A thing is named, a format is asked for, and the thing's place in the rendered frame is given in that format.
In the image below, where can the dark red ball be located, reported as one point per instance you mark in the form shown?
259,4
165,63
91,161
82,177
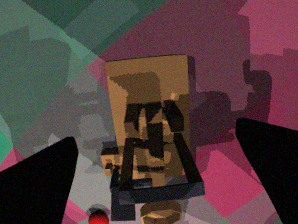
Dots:
98,218

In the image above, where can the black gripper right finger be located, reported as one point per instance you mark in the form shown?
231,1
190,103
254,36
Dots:
273,153

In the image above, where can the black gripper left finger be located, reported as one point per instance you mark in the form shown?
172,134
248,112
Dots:
35,191

